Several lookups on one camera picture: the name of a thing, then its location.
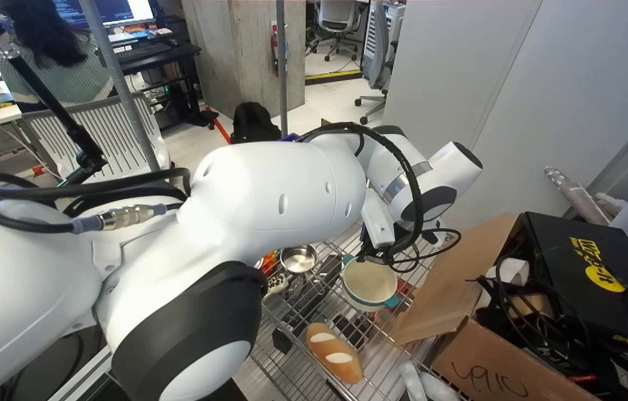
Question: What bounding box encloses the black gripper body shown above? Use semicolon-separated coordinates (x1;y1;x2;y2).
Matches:
361;239;422;274

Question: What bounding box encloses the white bowl with teal rim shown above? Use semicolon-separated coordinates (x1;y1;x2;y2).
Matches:
338;253;406;313

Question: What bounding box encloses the black oblong device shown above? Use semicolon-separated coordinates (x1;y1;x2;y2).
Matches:
280;253;346;332

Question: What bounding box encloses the small steel pot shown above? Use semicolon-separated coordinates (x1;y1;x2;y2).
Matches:
278;242;320;277

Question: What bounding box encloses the toy bread loaf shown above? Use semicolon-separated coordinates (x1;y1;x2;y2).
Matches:
303;321;368;387

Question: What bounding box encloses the white toy piece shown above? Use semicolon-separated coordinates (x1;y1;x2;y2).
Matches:
263;271;292;295

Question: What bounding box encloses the colourful plastic toy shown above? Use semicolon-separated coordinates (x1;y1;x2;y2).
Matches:
257;250;282;279

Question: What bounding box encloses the large open cardboard box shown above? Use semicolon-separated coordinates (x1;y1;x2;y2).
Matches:
393;212;628;401

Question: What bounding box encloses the white crumpled plastic sheet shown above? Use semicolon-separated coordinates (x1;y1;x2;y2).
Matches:
387;360;465;401

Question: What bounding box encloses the black backpack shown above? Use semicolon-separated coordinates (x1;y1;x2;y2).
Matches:
229;101;282;147

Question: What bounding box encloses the clear plastic tube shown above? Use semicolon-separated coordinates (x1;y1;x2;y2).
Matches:
541;165;615;227

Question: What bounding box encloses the grey office chair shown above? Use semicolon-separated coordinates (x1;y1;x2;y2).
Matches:
352;0;407;126
303;0;366;62

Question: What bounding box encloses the black case with yellow logo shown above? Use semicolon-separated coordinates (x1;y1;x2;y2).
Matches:
474;210;628;353

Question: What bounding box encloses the vertical metal pole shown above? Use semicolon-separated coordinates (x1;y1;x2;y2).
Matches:
273;0;292;141

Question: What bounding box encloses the black desk with monitor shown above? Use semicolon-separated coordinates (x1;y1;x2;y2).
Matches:
53;0;205;128

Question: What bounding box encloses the white mesh office chair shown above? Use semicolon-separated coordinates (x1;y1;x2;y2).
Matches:
23;93;175;185

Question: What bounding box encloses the person with dark hair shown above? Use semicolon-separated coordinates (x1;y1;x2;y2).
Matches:
0;0;119;106

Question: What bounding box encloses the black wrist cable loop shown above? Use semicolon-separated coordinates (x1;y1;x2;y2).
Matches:
298;119;465;277

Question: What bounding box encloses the silver wire rack shelf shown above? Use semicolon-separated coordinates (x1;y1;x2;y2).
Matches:
247;221;453;401

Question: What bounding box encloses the metal rack post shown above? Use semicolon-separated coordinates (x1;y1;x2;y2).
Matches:
79;0;163;173

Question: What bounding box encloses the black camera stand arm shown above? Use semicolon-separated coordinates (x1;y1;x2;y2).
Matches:
0;48;110;187

